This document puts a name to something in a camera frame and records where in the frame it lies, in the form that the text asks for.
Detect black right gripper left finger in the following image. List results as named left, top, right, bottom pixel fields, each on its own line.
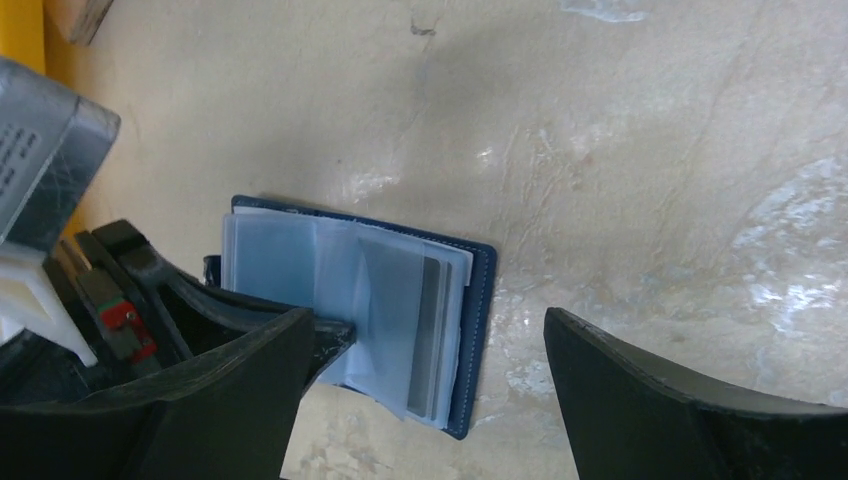
left=1, top=309, right=315, bottom=479

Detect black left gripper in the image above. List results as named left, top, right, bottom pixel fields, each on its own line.
left=0, top=219, right=358, bottom=405

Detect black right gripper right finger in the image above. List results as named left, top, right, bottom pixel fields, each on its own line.
left=544, top=308, right=847, bottom=479

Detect dark grey credit card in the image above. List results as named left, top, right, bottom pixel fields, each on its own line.
left=407, top=257, right=452, bottom=422

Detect navy blue card holder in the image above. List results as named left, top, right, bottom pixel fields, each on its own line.
left=204, top=195, right=498, bottom=440

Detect wooden board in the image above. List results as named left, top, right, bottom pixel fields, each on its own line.
left=44, top=0, right=113, bottom=46

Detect yellow plastic bin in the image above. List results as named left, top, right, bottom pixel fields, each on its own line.
left=0, top=0, right=46, bottom=74

